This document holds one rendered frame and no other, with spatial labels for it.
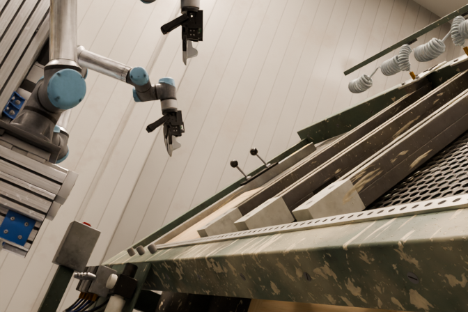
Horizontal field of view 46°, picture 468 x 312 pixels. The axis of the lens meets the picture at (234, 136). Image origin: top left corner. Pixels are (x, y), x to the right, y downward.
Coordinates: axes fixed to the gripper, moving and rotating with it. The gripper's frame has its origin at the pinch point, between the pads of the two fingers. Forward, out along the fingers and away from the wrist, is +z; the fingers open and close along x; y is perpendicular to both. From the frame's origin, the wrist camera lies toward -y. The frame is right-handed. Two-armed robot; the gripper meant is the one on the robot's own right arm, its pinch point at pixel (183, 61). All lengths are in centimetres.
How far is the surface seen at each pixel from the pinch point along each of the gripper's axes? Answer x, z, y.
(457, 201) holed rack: -141, 39, 41
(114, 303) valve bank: -43, 80, -18
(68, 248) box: 14, 74, -45
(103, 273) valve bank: -29, 74, -24
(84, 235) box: 17, 69, -40
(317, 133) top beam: 66, 25, 66
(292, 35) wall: 450, -104, 116
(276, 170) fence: 36, 43, 41
